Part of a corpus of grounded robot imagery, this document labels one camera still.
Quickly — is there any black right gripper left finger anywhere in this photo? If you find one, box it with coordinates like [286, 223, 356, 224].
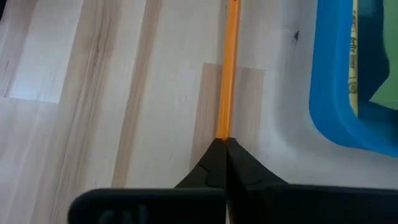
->
[174, 138, 228, 191]

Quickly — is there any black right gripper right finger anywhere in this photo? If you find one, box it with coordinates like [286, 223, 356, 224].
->
[226, 137, 289, 206]

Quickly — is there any orange pencil with red eraser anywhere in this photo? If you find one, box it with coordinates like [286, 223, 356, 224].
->
[215, 0, 243, 140]

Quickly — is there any blue plastic pencil case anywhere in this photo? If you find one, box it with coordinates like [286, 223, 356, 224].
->
[308, 0, 398, 159]

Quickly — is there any green sticky note pad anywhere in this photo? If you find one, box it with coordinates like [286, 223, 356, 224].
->
[369, 0, 398, 111]

